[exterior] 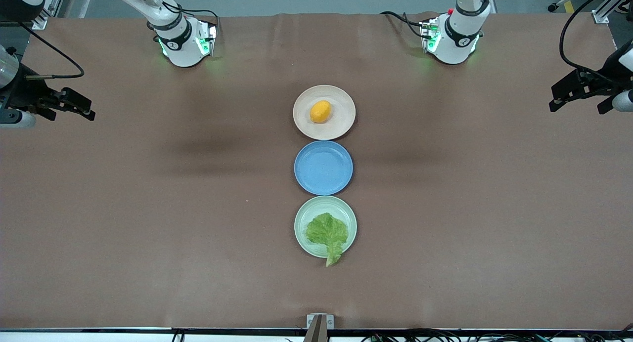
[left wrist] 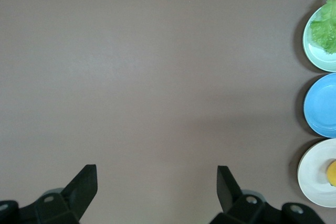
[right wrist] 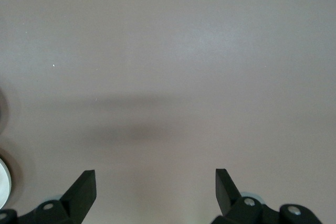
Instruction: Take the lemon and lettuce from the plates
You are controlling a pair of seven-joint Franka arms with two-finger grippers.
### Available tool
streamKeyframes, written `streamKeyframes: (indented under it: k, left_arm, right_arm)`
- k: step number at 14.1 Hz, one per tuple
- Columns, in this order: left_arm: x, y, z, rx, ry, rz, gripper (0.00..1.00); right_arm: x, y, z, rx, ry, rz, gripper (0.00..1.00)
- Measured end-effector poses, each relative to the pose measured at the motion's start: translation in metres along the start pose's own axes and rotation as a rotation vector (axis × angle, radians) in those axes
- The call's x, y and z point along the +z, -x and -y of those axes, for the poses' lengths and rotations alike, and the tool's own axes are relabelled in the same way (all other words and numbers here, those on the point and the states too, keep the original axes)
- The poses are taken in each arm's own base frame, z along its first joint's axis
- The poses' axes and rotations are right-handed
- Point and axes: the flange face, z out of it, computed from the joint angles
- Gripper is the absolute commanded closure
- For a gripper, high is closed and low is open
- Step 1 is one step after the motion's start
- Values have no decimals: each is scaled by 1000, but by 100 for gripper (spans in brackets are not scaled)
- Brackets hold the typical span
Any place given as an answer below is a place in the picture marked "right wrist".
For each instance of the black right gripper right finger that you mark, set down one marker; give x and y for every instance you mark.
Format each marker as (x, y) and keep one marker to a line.
(228, 200)

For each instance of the brown table cover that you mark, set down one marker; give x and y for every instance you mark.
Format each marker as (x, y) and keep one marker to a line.
(168, 64)

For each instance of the beige round plate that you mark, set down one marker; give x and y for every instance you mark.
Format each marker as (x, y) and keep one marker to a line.
(4, 182)

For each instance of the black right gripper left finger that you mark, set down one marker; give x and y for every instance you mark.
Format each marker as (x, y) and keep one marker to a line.
(78, 197)

